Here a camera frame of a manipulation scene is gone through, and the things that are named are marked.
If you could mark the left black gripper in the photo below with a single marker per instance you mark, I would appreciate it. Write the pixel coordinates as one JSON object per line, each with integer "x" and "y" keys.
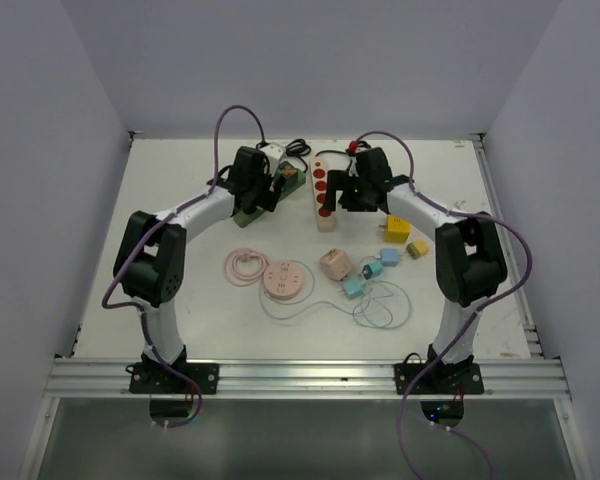
{"x": 267, "y": 200}

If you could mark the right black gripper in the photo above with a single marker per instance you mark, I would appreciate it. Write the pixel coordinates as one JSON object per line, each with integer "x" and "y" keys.
{"x": 340, "y": 181}

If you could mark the dark green cube adapter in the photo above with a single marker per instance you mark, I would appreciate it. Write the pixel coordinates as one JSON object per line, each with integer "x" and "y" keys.
{"x": 289, "y": 172}

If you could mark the green power strip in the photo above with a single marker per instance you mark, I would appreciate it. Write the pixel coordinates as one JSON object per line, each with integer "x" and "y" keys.
{"x": 275, "y": 194}

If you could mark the yellow cube adapter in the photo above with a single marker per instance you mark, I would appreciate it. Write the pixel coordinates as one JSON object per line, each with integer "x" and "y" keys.
{"x": 395, "y": 230}

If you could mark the beige wooden power strip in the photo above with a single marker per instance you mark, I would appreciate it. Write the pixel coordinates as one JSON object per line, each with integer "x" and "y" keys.
{"x": 325, "y": 219}

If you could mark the light blue charger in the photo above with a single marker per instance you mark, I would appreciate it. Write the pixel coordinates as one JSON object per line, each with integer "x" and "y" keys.
{"x": 390, "y": 257}

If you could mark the olive yellow charger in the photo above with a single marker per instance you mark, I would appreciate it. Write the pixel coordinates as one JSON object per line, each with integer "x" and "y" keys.
{"x": 417, "y": 248}

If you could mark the light pink cube adapter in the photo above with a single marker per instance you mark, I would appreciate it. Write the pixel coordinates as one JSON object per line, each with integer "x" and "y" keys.
{"x": 336, "y": 264}

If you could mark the light teal charger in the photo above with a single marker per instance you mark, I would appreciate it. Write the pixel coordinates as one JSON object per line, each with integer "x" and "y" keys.
{"x": 352, "y": 288}

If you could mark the pink round socket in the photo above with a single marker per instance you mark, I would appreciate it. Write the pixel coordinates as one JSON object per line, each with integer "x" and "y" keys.
{"x": 283, "y": 280}

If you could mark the teal dual usb charger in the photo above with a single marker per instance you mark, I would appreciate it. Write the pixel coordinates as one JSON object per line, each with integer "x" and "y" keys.
{"x": 372, "y": 269}

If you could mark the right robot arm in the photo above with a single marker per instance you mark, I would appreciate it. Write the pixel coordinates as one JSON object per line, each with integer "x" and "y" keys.
{"x": 469, "y": 261}

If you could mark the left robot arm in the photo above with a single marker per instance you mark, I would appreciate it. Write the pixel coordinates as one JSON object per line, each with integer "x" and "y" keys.
{"x": 149, "y": 267}

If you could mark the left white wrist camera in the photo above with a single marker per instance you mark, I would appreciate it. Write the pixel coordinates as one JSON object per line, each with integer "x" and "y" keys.
{"x": 274, "y": 152}

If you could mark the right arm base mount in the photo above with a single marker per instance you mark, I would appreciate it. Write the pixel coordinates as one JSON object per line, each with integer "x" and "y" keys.
{"x": 430, "y": 375}

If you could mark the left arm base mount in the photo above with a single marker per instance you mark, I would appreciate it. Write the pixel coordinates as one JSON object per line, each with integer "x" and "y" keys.
{"x": 190, "y": 375}

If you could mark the aluminium rail frame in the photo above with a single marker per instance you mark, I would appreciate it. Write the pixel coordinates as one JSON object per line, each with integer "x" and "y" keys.
{"x": 339, "y": 380}

